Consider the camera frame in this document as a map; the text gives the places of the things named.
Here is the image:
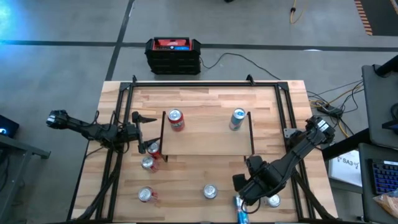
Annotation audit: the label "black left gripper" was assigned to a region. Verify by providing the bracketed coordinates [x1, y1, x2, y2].
[124, 111, 161, 155]

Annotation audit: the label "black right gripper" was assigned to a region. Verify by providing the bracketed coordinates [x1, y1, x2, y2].
[232, 155, 265, 192]

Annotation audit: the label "red strawberry Fanta can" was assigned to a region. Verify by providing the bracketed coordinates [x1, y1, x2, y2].
[146, 141, 162, 160]
[167, 108, 186, 133]

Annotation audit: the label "silver Diet Coke can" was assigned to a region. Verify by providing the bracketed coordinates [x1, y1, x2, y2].
[203, 184, 218, 200]
[266, 193, 282, 208]

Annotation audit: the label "blue silver Red Bull can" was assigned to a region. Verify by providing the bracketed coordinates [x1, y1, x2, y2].
[229, 107, 248, 131]
[233, 194, 251, 224]

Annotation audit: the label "red Coca-Cola can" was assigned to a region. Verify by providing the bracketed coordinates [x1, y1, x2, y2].
[141, 155, 160, 174]

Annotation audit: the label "red soda can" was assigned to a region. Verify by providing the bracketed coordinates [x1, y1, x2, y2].
[137, 185, 159, 203]

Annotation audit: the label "black and red power box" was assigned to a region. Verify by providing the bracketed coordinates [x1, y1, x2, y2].
[144, 36, 202, 75]

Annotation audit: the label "white printed paper sheet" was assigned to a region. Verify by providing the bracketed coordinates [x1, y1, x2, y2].
[328, 149, 363, 187]

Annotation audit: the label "black diagonal support beam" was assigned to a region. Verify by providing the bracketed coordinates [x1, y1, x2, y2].
[322, 127, 373, 161]

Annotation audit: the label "black power strip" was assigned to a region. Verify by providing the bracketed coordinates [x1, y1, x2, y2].
[317, 105, 345, 118]

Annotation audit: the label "dark grey desk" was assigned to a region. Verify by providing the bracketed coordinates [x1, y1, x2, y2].
[358, 142, 398, 224]

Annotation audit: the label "grey metal side table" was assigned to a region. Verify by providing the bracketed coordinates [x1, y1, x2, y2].
[0, 133, 52, 224]

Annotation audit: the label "backlit computer keyboard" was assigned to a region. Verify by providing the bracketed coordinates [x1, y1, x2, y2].
[369, 159, 398, 196]

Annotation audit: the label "black device with blue light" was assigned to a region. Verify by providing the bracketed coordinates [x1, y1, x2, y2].
[0, 114, 20, 139]

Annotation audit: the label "clear plastic snack bag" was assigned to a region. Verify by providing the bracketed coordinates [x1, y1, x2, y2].
[373, 190, 398, 218]

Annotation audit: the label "black hazard-striped floor mat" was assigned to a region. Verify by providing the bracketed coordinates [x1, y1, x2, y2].
[353, 0, 398, 37]

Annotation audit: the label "wooden shelf with black frame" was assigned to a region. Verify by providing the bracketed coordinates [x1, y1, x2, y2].
[159, 110, 256, 163]

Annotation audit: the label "silver metal bracket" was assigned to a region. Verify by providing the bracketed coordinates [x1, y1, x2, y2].
[283, 127, 299, 139]

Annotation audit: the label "black aluminium table frame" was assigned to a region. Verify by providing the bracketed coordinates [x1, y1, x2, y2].
[67, 74, 338, 223]

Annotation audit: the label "tangled floor cables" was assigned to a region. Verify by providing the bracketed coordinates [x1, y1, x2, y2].
[306, 80, 364, 139]

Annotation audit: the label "black toolbox power cable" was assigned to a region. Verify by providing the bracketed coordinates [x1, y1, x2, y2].
[198, 52, 282, 81]

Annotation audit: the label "yellow cable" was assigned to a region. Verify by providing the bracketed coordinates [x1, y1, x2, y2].
[289, 0, 309, 25]

